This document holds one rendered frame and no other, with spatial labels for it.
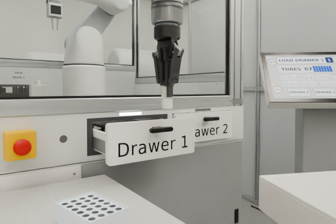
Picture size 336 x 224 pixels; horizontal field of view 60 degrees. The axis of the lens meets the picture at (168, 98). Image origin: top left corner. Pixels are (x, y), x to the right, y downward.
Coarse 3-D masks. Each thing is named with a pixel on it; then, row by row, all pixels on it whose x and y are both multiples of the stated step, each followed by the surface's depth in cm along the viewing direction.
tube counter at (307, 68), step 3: (303, 66) 137; (306, 66) 137; (309, 66) 136; (312, 66) 136; (315, 66) 136; (318, 66) 136; (321, 66) 136; (324, 66) 136; (327, 66) 136; (330, 66) 135; (333, 66) 135; (306, 69) 135; (309, 69) 135; (312, 69) 135; (315, 69) 135; (318, 69) 135; (321, 69) 135; (324, 69) 135; (327, 69) 134; (330, 69) 134; (333, 69) 134
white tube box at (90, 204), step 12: (60, 204) 56; (72, 204) 56; (84, 204) 56; (96, 204) 56; (108, 204) 56; (120, 204) 55; (60, 216) 55; (72, 216) 52; (84, 216) 52; (96, 216) 51; (108, 216) 51; (120, 216) 53
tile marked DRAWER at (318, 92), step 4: (316, 88) 128; (320, 88) 128; (324, 88) 128; (328, 88) 128; (332, 88) 127; (316, 92) 127; (320, 92) 127; (324, 92) 126; (328, 92) 126; (332, 92) 126
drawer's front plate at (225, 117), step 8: (192, 112) 110; (200, 112) 110; (208, 112) 112; (216, 112) 115; (224, 112) 117; (200, 120) 110; (216, 120) 115; (224, 120) 118; (200, 128) 110; (208, 128) 113; (224, 128) 118; (200, 136) 110; (208, 136) 113; (216, 136) 115; (224, 136) 118
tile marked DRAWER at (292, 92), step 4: (288, 88) 129; (292, 88) 129; (296, 88) 129; (300, 88) 129; (304, 88) 129; (308, 88) 129; (288, 92) 128; (292, 92) 128; (296, 92) 128; (300, 92) 128; (304, 92) 127; (308, 92) 127
